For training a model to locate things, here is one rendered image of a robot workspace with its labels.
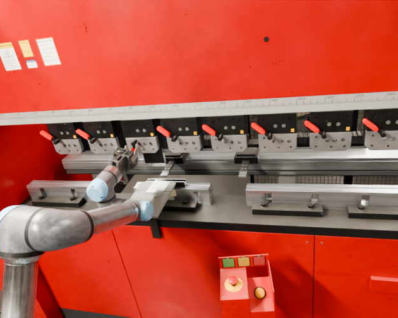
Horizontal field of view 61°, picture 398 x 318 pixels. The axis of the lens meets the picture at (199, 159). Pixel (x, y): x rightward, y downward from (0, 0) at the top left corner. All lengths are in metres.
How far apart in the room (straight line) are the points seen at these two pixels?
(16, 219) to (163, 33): 0.81
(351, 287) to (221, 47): 1.18
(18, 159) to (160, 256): 0.97
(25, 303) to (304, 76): 1.14
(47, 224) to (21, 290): 0.21
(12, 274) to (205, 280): 1.02
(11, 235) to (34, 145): 1.25
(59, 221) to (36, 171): 1.29
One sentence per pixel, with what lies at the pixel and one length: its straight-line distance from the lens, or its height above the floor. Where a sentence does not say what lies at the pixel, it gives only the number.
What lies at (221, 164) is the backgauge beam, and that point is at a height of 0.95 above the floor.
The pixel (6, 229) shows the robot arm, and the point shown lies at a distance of 1.04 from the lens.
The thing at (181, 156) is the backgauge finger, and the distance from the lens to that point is 1.80.
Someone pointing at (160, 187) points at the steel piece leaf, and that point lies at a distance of 1.60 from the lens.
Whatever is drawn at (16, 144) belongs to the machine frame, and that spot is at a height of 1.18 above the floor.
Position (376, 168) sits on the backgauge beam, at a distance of 1.81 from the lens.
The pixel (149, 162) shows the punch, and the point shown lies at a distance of 1.62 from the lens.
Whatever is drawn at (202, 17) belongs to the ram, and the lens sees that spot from 1.30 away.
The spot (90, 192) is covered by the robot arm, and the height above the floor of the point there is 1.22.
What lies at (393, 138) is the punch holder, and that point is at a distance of 1.45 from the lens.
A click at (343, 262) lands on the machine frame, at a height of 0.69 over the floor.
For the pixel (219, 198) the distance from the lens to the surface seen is 1.68.
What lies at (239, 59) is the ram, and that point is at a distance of 1.30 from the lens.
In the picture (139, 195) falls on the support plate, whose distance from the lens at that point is 1.59.
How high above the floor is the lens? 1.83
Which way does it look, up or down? 28 degrees down
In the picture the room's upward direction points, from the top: 9 degrees counter-clockwise
